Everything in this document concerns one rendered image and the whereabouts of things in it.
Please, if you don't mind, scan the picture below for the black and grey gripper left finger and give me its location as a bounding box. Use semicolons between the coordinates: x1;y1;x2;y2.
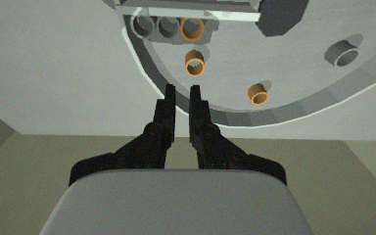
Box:
69;84;176;187

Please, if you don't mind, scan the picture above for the grey metal bushing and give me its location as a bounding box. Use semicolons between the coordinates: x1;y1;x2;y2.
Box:
156;16;181;40
130;15;157;39
324;41;361;69

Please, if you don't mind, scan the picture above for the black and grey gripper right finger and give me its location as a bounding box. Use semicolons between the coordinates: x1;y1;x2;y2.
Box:
189;85;287;185

